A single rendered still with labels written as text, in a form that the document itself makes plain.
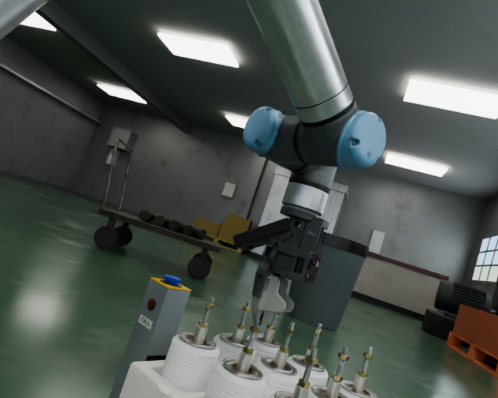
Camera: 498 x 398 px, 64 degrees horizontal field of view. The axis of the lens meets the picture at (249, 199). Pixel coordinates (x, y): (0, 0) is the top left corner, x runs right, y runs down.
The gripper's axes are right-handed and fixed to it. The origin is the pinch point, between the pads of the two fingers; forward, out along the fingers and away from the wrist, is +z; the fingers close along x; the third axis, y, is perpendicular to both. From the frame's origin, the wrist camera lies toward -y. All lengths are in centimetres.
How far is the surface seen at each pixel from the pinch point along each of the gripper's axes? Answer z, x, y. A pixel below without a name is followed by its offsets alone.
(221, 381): 10.9, -4.8, -0.3
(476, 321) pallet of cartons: -2, 409, 55
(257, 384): 9.7, -1.7, 4.6
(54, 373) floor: 34, 8, -50
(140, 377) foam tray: 17.7, -4.5, -16.2
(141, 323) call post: 13.1, 6.7, -28.9
